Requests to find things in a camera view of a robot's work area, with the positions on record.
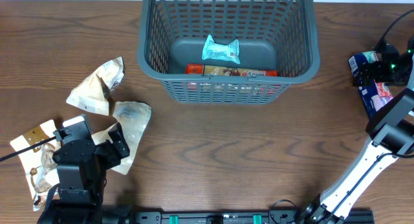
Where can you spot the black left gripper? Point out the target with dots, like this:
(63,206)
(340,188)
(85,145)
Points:
(114,154)

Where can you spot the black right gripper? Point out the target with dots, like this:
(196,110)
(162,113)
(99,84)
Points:
(383,76)

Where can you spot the blue tissue pack box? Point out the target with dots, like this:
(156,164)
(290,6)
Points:
(376,95)

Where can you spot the teal snack wrapper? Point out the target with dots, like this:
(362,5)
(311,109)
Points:
(216,51)

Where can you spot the red snack bar package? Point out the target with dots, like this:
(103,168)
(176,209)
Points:
(213,70)

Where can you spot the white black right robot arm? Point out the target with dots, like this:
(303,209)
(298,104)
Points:
(390,135)

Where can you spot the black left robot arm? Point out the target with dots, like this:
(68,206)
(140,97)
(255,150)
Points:
(81,168)

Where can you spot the white brown treat pouch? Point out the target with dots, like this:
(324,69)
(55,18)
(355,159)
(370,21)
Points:
(40,170)

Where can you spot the beige crumpled pouch upper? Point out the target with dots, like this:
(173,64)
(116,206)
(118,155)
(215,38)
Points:
(92,93)

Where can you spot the beige clear pouch middle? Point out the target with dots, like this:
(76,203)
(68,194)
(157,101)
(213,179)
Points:
(133,118)

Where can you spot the grey plastic lattice basket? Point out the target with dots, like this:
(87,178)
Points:
(278,35)

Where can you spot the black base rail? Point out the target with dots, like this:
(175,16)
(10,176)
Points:
(269,217)

